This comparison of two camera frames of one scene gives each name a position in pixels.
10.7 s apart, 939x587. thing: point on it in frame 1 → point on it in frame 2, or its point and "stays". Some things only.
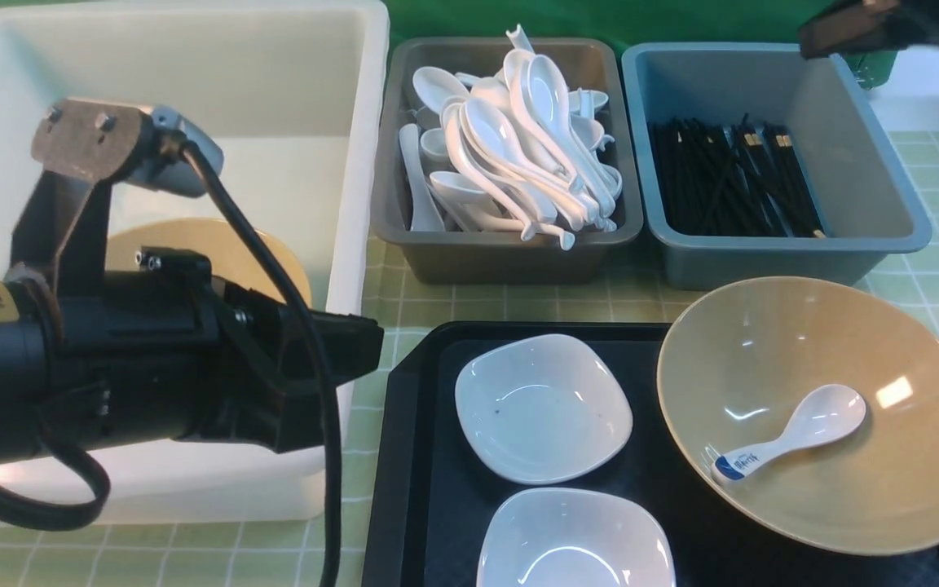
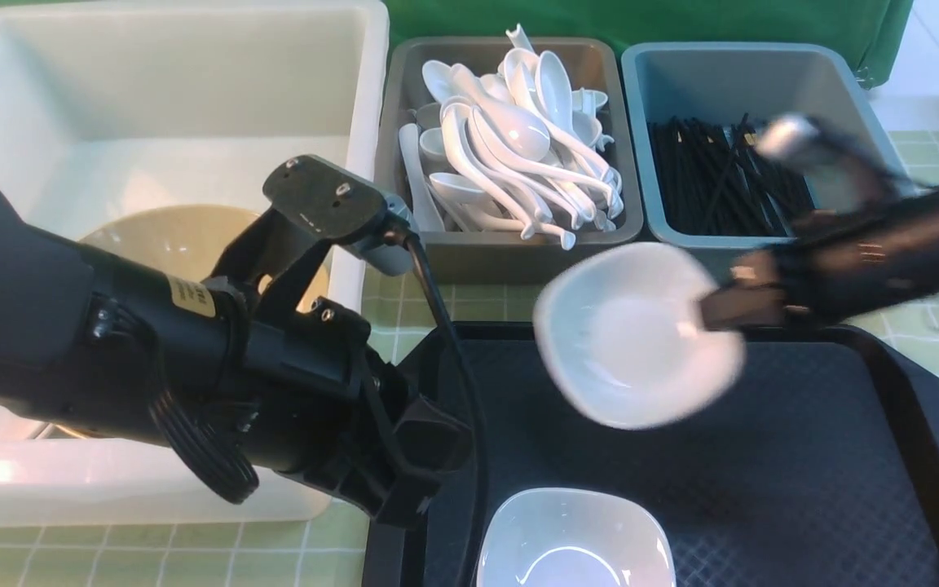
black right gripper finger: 873,24 → 833,271
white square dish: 552,536 stays
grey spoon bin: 497,258 stays
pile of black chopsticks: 736,180 stays
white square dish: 540,408 → 617,326
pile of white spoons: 515,151 stays
